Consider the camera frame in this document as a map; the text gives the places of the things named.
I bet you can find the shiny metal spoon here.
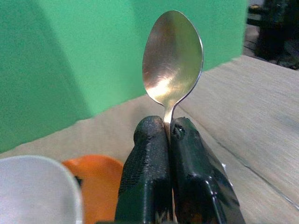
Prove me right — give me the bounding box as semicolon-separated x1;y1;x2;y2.
142;9;205;222

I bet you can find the dark background furniture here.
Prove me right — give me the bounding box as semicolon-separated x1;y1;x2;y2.
242;0;299;71

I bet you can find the grey cup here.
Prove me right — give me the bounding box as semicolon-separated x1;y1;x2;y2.
0;154;84;224

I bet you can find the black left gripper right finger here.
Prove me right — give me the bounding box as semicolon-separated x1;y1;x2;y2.
170;116;246;224

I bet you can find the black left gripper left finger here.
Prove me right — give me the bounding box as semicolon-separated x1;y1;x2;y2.
114;115;174;224

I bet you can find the orange plastic bowl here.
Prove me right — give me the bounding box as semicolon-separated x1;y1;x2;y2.
61;154;125;224

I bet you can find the large green panel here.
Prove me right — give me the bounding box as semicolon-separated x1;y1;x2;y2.
0;0;249;154

